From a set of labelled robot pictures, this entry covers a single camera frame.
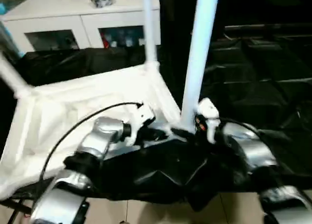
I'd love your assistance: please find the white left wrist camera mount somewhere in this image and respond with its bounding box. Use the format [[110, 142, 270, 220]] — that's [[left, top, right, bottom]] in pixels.
[[125, 103, 156, 146]]

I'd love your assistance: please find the black work mat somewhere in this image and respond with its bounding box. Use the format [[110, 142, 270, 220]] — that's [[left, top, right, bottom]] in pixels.
[[0, 40, 312, 212]]

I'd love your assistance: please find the white plastic table top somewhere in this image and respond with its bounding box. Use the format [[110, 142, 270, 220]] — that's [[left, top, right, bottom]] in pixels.
[[0, 61, 193, 198]]

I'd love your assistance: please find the black left wrist camera cable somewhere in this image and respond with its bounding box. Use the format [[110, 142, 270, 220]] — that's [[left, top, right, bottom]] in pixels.
[[7, 101, 144, 224]]

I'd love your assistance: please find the white glass-door cabinet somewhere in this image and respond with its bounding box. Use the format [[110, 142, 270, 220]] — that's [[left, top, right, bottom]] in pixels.
[[1, 0, 161, 53]]

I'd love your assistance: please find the blue white striped pole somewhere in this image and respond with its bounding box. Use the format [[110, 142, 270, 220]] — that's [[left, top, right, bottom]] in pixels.
[[0, 3, 24, 59]]

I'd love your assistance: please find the clear bag of black parts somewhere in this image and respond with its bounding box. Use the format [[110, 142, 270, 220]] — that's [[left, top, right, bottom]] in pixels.
[[90, 0, 116, 9]]

